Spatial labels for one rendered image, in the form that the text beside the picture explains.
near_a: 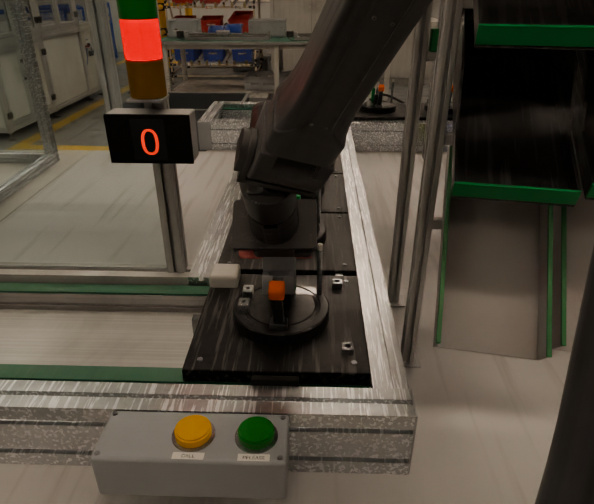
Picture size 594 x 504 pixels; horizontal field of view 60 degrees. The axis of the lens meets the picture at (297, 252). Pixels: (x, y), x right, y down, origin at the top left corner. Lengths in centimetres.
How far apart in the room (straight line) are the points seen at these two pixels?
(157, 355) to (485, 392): 49
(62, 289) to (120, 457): 41
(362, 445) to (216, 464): 18
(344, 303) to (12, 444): 48
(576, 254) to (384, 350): 29
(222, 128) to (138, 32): 116
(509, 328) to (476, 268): 9
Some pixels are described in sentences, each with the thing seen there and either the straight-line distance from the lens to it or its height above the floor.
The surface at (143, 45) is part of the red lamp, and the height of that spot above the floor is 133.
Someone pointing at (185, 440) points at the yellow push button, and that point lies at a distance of 60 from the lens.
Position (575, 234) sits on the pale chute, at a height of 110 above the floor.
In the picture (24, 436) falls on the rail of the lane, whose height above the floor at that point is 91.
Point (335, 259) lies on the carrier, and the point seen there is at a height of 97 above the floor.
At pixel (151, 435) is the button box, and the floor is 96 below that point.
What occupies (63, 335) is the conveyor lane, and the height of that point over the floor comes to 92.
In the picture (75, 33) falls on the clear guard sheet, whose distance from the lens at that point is 84.
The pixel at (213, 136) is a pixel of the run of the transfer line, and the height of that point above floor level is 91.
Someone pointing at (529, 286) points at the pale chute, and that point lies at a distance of 73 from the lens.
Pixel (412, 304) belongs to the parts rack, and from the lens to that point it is 79.
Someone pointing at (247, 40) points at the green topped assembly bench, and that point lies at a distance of 581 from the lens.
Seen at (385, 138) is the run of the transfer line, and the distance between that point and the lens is 187.
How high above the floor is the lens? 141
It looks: 28 degrees down
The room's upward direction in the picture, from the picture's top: straight up
